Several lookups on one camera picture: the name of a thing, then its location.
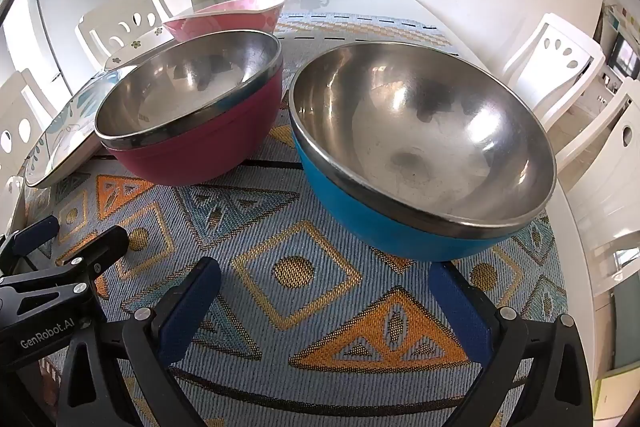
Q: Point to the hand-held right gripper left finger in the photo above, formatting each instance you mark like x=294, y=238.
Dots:
x=192, y=307

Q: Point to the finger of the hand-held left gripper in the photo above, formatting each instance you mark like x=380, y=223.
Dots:
x=32, y=231
x=102, y=247

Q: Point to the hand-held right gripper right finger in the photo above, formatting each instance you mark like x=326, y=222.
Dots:
x=460, y=312

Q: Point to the white floral plate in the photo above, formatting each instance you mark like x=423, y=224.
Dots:
x=60, y=137

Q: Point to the magenta steel bowl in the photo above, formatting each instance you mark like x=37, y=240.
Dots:
x=200, y=152

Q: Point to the blue steel bowl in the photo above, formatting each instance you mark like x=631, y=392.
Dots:
x=425, y=132

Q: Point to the white dining chair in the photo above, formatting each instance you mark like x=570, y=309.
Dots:
x=100, y=27
x=600, y=187
x=15, y=107
x=535, y=52

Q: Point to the patterned blue tablecloth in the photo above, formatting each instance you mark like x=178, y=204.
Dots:
x=280, y=217

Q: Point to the pink ceramic bowl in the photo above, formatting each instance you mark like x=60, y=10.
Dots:
x=220, y=21

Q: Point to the background shelf unit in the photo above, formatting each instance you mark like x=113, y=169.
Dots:
x=625, y=52

